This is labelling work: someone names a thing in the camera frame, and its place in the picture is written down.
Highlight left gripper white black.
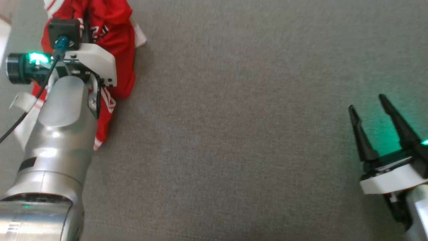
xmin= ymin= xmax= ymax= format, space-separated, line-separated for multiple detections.
xmin=6 ymin=43 xmax=118 ymax=118

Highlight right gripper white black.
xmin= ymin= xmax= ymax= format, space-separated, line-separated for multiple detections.
xmin=348 ymin=94 xmax=428 ymax=232

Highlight red jersey thin white stripes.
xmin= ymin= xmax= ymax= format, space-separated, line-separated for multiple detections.
xmin=13 ymin=0 xmax=147 ymax=151

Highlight white floor rug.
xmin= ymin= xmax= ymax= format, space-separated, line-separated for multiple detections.
xmin=0 ymin=17 xmax=12 ymax=69

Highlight grey sofa seat cushion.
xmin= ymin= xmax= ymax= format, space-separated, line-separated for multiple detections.
xmin=0 ymin=0 xmax=428 ymax=241

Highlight black left cable teal plug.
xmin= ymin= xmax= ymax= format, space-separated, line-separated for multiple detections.
xmin=0 ymin=37 xmax=70 ymax=144

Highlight white strap tag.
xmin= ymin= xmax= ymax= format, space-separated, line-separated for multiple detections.
xmin=9 ymin=93 xmax=36 ymax=111

